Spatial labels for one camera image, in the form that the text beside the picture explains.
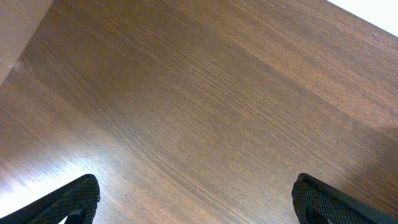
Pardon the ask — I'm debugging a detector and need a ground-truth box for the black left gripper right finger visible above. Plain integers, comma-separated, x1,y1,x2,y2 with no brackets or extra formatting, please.
292,173,397,224

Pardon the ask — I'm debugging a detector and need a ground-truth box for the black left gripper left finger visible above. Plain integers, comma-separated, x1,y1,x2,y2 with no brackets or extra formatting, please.
1,174,100,224

